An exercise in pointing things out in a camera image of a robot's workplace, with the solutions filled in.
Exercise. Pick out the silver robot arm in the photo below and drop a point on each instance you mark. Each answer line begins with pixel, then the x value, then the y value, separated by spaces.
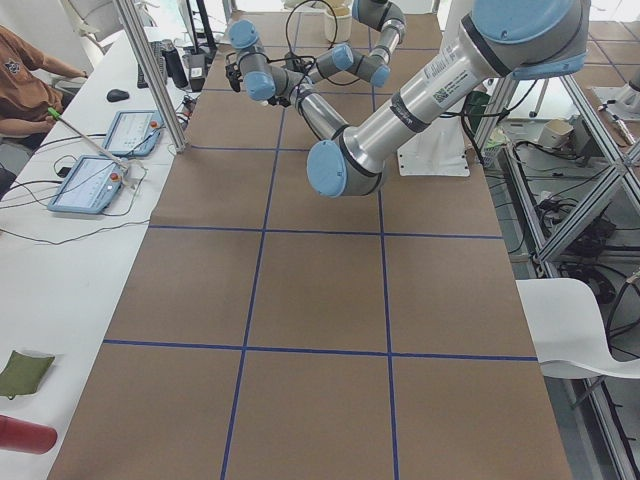
pixel 343 65
pixel 523 39

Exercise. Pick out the far blue teach pendant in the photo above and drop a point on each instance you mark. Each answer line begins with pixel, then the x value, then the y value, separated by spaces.
pixel 133 133

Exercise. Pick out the blue teach pendant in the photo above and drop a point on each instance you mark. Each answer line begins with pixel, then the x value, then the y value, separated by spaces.
pixel 89 187
pixel 133 133

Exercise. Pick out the black water bottle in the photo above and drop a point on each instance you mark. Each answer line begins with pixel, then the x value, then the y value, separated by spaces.
pixel 175 67

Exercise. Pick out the cream plastic bin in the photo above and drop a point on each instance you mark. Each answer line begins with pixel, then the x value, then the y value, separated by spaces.
pixel 337 23

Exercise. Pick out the near blue teach pendant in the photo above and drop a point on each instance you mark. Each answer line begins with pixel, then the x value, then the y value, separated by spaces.
pixel 89 187

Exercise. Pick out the black computer mouse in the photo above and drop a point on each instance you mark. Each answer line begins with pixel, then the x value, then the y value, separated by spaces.
pixel 117 95

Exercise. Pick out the white plastic chair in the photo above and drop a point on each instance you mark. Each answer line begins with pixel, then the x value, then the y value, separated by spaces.
pixel 567 330

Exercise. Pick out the metal stick green tip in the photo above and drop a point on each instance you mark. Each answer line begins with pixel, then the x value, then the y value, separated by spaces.
pixel 58 118

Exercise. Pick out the person in brown shirt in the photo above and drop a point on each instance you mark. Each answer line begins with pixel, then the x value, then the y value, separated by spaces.
pixel 25 98

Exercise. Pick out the green cloth pouch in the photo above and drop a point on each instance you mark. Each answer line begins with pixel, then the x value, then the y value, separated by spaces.
pixel 23 373

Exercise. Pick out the red cylinder bottle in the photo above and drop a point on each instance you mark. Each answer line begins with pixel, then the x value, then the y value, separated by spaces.
pixel 26 437

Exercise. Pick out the white camera stand pedestal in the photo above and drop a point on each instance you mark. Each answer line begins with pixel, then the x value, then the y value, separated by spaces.
pixel 440 145

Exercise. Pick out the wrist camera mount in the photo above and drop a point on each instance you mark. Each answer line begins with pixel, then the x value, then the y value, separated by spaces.
pixel 302 64
pixel 233 73

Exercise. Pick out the aluminium frame post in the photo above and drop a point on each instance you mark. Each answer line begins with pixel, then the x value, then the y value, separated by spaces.
pixel 139 43

